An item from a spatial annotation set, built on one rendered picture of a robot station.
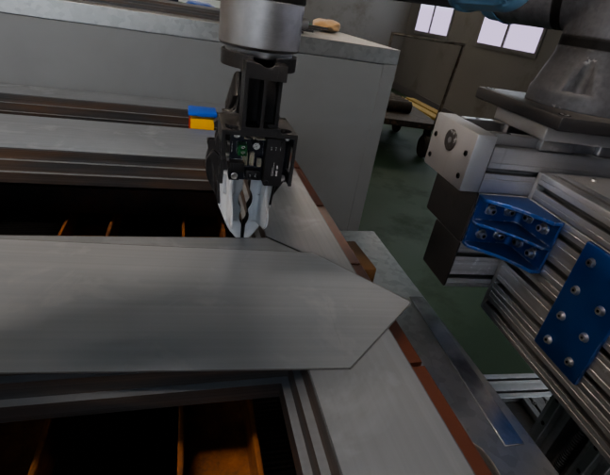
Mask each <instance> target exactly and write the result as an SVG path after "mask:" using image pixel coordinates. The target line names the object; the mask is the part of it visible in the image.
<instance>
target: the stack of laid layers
mask: <svg viewBox="0 0 610 475"><path fill-rule="evenodd" d="M0 113H2V114H14V115H25V116H38V117H50V118H62V119H74V120H86V121H98V122H110V123H133V124H145V125H157V126H170V127H181V128H189V111H188V110H185V109H175V108H165V107H154V106H134V105H123V104H112V103H102V102H92V101H81V100H71V99H60V98H50V97H40V96H29V95H19V94H8V93H0ZM0 182H7V183H30V184H54V185H78V186H101V187H125V188H171V189H194V190H213V189H212V187H211V186H210V183H209V181H208V179H207V176H206V161H205V160H204V159H188V158H173V157H157V156H126V155H111V154H95V153H78V152H62V151H46V150H31V149H15V148H0ZM0 238H9V239H30V240H50V241H71V242H91V243H111V244H132V245H152V246H173V247H195V248H218V249H241V250H263V251H287V252H299V251H297V250H294V249H292V248H290V247H289V246H286V245H284V244H282V243H280V242H277V241H275V240H273V239H271V238H268V237H266V236H265V233H264V230H263V229H262V228H261V227H260V226H258V228H257V229H256V230H255V231H254V233H253V234H252V235H250V236H249V237H105V236H14V235H0ZM271 397H279V399H280V402H281V407H282V411H283V416H284V420H285V424H286V428H287V433H288V437H289V444H290V448H291V453H292V457H293V462H294V465H295V469H296V474H297V475H340V472H339V468H338V463H337V460H336V457H335V454H334V451H333V448H332V445H331V442H330V439H329V436H328V432H327V430H326V427H325V424H324V421H323V418H322V414H321V409H320V407H319V404H318V401H317V397H316V394H315V391H314V388H313V385H312V383H311V379H310V376H309V373H308V370H259V371H201V372H142V373H66V374H0V423H6V422H15V421H26V420H35V419H46V418H65V417H74V416H85V415H94V414H104V413H114V412H123V411H134V410H143V409H154V408H163V407H174V406H183V405H194V404H203V403H213V402H223V401H242V400H251V399H262V398H271Z"/></svg>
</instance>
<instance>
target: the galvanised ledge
mask: <svg viewBox="0 0 610 475"><path fill-rule="evenodd" d="M340 232H341V234H342V235H343V236H344V238H345V239H346V241H355V243H356V244H357V245H358V246H359V248H360V249H361V250H362V251H363V253H364V254H365V255H366V256H367V258H368V259H369V260H370V262H371V263H372V264H373V265H374V267H375V268H376V272H375V275H374V279H373V282H374V283H375V284H377V285H379V286H381V287H384V288H386V289H388V290H390V291H392V292H394V293H396V294H398V295H400V296H401V297H403V298H405V299H407V300H409V301H410V302H411V304H410V305H409V306H408V307H407V308H406V309H405V311H404V312H403V313H402V314H401V316H400V317H398V318H397V319H396V320H397V322H398V324H399V325H400V327H401V328H402V330H403V332H404V334H405V335H406V337H407V339H408V340H409V342H410V343H411V345H412V347H413V348H414V350H415V351H416V353H417V355H418V356H419V358H420V360H421V361H422V363H421V366H425V367H426V368H427V370H428V372H429V373H430V375H431V376H432V378H433V380H434V381H435V383H436V384H437V387H438V388H439V390H440V391H441V393H442V395H443V396H444V398H445V399H446V401H447V403H448V404H449V405H450V406H451V408H452V410H453V412H454V413H455V415H456V416H457V418H458V420H459V421H460V423H461V424H462V426H463V428H464V429H465V431H466V432H467V434H468V436H469V437H470V439H471V441H472V443H474V444H476V445H477V446H479V447H481V448H482V449H483V450H484V452H485V453H486V454H487V455H488V456H489V457H490V459H491V460H492V462H493V463H494V465H495V467H496V468H497V469H498V471H499V472H500V474H501V475H559V473H558V472H557V471H556V470H555V468H554V467H553V466H552V464H551V463H550V461H549V460H548V459H547V457H546V456H545V455H544V453H543V452H542V451H541V450H540V448H539V447H538V446H537V444H536V443H535V441H534V440H533V439H532V437H531V436H530V435H528V433H527V432H526V431H525V429H524V428H523V427H522V425H521V424H520V423H519V421H518V420H517V418H516V417H515V416H514V415H513V413H512V412H511V411H510V409H509V408H508V407H507V405H506V404H505V403H504V401H503V400H502V399H501V397H500V396H499V395H498V393H497V392H496V391H495V389H494V388H493V387H492V385H491V384H490V383H489V381H488V380H487V379H486V377H485V376H484V375H483V373H482V372H481V371H480V370H479V369H478V368H477V366H476V365H475V364H474V363H473V361H472V360H471V359H470V357H469V356H468V354H467V353H466V352H465V350H464V349H463V348H462V347H461V345H460V344H459V343H458V341H457V340H456V339H455V337H454V336H453V334H452V333H451V332H450V330H449V329H448V328H447V327H446V325H445V324H444V323H443V321H442V320H441V319H440V317H439V316H438V315H437V313H436V312H435V311H434V309H433V308H432V307H431V305H430V304H429V305H430V307H431V308H432V310H433V311H434V313H435V314H436V316H437V317H438V319H439V320H440V322H441V323H442V325H443V326H444V328H445V329H446V331H447V332H448V333H449V335H450V336H451V338H452V339H453V341H454V343H455V344H456V346H457V347H458V348H459V350H460V351H461V352H462V353H463V355H464V356H465V358H466V359H467V361H468V362H469V364H470V365H471V367H472V368H473V370H474V371H475V373H476V374H477V376H478V377H479V379H480V380H481V381H482V383H483V384H484V386H485V387H486V389H487V391H488V392H489V394H490V395H491V396H492V398H493V399H494V401H495V402H496V403H497V404H498V406H499V407H500V409H501V410H502V411H503V413H504V415H505V416H506V418H507V419H508V421H509V422H510V424H511V425H512V426H513V428H514V429H515V431H516V432H517V434H518V435H519V437H520V439H521V440H522V441H523V443H524V444H522V445H512V446H505V445H504V444H503V442H502V440H501V439H500V438H499V436H498V435H497V433H496V432H495V430H494V429H493V427H492V425H491V424H490V422H489V421H488V419H487V418H486V416H485V414H484V412H483V411H482V409H481V408H480V406H479V405H478V403H477V401H476V400H475V399H474V398H473V396H472V395H471V393H470V391H469V389H468V388H467V386H466V385H465V383H464V382H463V380H462V379H461V377H460V375H459V374H458V372H457V371H456V369H455V368H454V366H453V364H452V362H451V361H450V359H449V358H448V356H447V355H446V353H445V352H444V351H443V349H442V348H441V346H440V345H439V343H438V342H437V339H436V338H435V336H434V335H433V333H432V332H431V330H430V328H429V327H428V325H427V324H426V322H425V321H424V319H423V318H422V316H421V314H420V312H419V311H418V309H417V308H416V306H415V305H414V304H413V302H412V301H411V299H410V298H409V297H423V296H422V294H421V293H420V292H419V290H418V289H417V288H416V286H415V285H414V284H413V282H412V281H411V280H410V278H409V277H408V276H407V275H406V273H405V272H404V270H403V269H402V268H401V266H400V265H399V264H398V262H397V261H396V260H395V258H394V257H393V256H392V255H391V253H390V252H389V251H388V249H387V248H386V246H385V245H384V244H383V242H382V241H381V240H380V239H379V237H378V236H376V234H375V233H374V232H373V231H340ZM423 298H424V297H423ZM424 299H425V298H424Z"/></svg>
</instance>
